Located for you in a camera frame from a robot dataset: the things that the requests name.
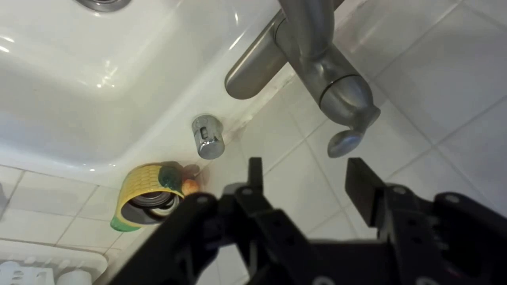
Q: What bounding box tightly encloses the brushed steel kitchen faucet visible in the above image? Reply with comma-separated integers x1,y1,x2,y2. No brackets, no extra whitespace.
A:
223,0,381,160

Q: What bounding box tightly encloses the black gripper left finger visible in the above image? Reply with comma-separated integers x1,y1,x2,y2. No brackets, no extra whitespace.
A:
107,155,310,285

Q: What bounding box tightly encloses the white double kitchen sink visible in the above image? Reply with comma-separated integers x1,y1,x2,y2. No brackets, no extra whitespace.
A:
0,0,297,187

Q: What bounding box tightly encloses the yellow green sponge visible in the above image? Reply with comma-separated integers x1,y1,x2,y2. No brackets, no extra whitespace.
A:
107,160,202,234

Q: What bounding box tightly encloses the chrome sprayer cap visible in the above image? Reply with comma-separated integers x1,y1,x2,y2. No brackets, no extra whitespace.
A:
190,114,226,161

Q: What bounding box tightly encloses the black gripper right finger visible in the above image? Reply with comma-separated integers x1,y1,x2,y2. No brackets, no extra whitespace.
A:
343,156,507,285

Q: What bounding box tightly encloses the white ice cube tray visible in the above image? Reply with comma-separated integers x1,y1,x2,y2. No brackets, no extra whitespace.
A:
0,237,110,285

